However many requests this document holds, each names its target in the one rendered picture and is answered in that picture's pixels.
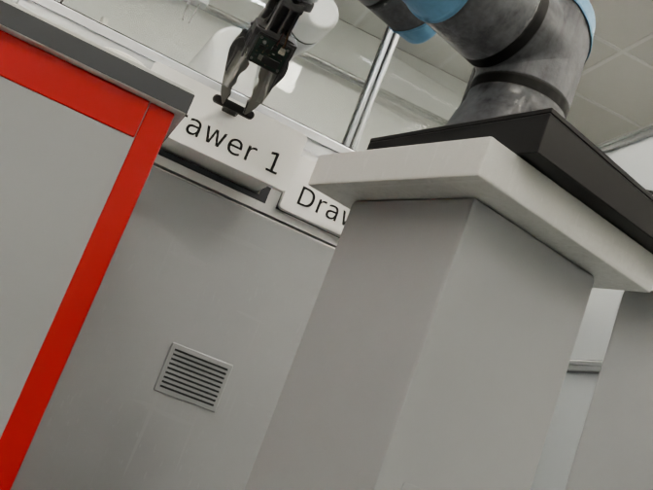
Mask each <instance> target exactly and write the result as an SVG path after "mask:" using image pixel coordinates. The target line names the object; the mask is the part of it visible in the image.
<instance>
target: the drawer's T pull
mask: <svg viewBox="0 0 653 490"><path fill-rule="evenodd" d="M213 102H214V103H216V104H218V105H220V106H223V107H222V111H224V112H226V113H228V114H230V115H231V116H233V117H236V116H237V115H240V116H242V117H244V118H246V119H248V120H251V119H252V118H253V117H254V116H255V113H254V112H253V111H252V112H250V113H248V114H247V115H244V114H243V112H244V109H245V107H243V106H241V105H239V104H237V103H235V102H233V101H231V100H229V99H227V100H226V102H225V103H224V104H222V98H221V96H220V95H219V94H215V95H214V96H213Z"/></svg>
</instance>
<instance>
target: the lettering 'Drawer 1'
mask: <svg viewBox="0 0 653 490"><path fill-rule="evenodd" d="M191 121H196V122H198V123H199V127H198V126H196V125H194V124H189V125H188V126H187V128H186V132H187V133H188V134H190V135H194V134H195V137H197V136H198V134H199V132H200V129H201V126H202V124H201V122H200V121H199V120H197V119H193V118H191ZM191 126H193V127H195V128H197V131H196V132H194V133H191V132H189V128H190V127H191ZM219 132H220V131H219V130H217V129H216V131H215V132H214V133H213V134H212V136H211V137H210V138H209V134H210V125H208V128H207V135H206V142H208V143H209V142H210V141H211V139H212V138H213V137H214V136H215V134H216V133H217V136H216V144H215V146H216V147H219V146H220V145H221V143H222V141H223V140H224V138H225V137H226V136H227V134H225V135H224V136H223V138H222V139H221V140H220V141H219V143H218V139H219ZM233 141H237V142H239V143H240V148H239V147H237V146H235V145H233V144H231V143H232V142H233ZM230 146H232V147H234V148H236V149H238V150H241V151H242V148H243V144H242V142H241V141H240V140H239V139H231V140H230V141H229V142H228V144H227V149H228V151H229V152H230V153H231V154H232V155H234V156H239V154H235V153H233V152H232V151H231V150H230ZM250 150H256V151H257V150H258V149H257V148H252V146H250V145H249V148H248V150H247V153H246V154H245V156H244V160H246V159H247V156H248V154H249V152H250ZM271 154H272V155H276V157H275V158H274V161H273V163H272V166H271V168H270V169H268V168H265V170H267V171H269V172H271V173H273V174H275V175H276V174H277V172H275V171H273V169H274V166H275V164H276V161H277V159H278V156H279V155H280V154H278V153H275V152H272V153H271Z"/></svg>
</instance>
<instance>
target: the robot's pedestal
mask: <svg viewBox="0 0 653 490"><path fill-rule="evenodd" d="M308 185H309V186H310V187H312V188H313V189H315V190H317V191H319V192H320V193H323V194H325V195H326V196H328V197H330V198H332V199H333V200H335V201H337V202H338V203H340V204H342V205H344V206H345V207H347V208H349V209H350V212H349V215H348V217H347V220H346V223H345V225H344V228H343V230H342V232H341V235H340V237H339V240H338V243H337V245H336V248H335V251H334V253H333V256H332V259H331V261H330V264H329V266H328V269H327V272H326V276H325V279H324V281H323V284H322V286H321V289H320V291H319V293H318V296H317V299H316V301H315V304H314V307H313V309H312V312H311V314H310V317H309V320H308V322H307V325H306V328H305V330H304V333H303V335H302V338H301V340H300V342H299V345H298V348H297V350H296V353H295V356H294V358H293V361H292V365H291V368H290V370H289V373H288V376H287V378H286V381H285V384H284V386H283V389H282V391H281V394H280V397H279V399H278V401H277V404H276V406H275V409H274V411H273V414H272V417H271V419H270V422H269V425H268V427H267V430H266V433H265V435H264V438H263V440H262V443H261V446H260V448H259V451H258V455H257V457H256V460H255V462H254V465H253V467H252V470H251V473H250V475H249V478H248V481H247V483H246V486H245V488H244V490H531V487H532V484H533V478H534V475H535V472H536V469H537V465H538V462H539V459H540V455H541V452H542V449H543V446H544V442H545V440H546V437H547V434H548V430H549V427H550V424H551V421H552V417H553V414H554V411H555V408H556V404H557V401H558V398H559V395H560V392H561V389H562V386H563V383H564V379H565V376H566V373H567V367H568V364H569V361H570V358H571V354H572V351H573V348H574V345H575V341H576V338H577V336H578V333H579V329H580V326H581V323H582V320H583V316H584V313H585V310H586V307H587V303H588V300H589V297H590V294H591V291H592V288H599V289H609V290H621V291H632V292H644V293H650V292H651V290H652V286H653V254H652V253H650V252H649V251H648V250H646V249H645V248H643V247H642V246H641V245H639V244H638V243H637V242H635V241H634V240H632V238H631V237H629V236H628V235H627V234H625V233H624V232H623V231H621V230H620V229H618V228H617V227H615V226H614V225H613V224H611V223H610V222H608V221H607V220H606V219H604V218H603V217H602V216H600V215H599V214H597V213H596V212H595V211H593V210H592V209H591V208H589V207H588V206H587V205H585V204H584V203H582V202H581V201H580V200H578V199H577V198H576V197H574V196H573V195H571V194H570V193H569V192H567V191H566V190H564V189H563V188H561V187H560V186H559V185H557V184H556V183H555V182H553V181H552V180H551V179H549V178H548V177H546V176H545V175H544V174H542V173H541V172H540V171H538V170H537V169H535V168H534V167H533V166H531V165H530V164H529V163H527V162H526V161H524V160H523V159H522V158H520V157H519V156H517V155H516V154H515V153H513V152H512V151H510V150H509V149H508V148H506V147H505V146H504V145H502V144H501V143H500V142H499V141H498V140H496V139H495V138H494V137H491V136H489V137H480V138H471V139H463V140H454V141H445V142H435V143H427V144H418V145H409V146H400V147H391V148H383V149H374V150H365V151H356V152H347V153H338V154H329V155H320V156H319V157H318V160H317V162H316V165H315V168H314V170H313V173H312V175H311V178H310V180H309V183H308Z"/></svg>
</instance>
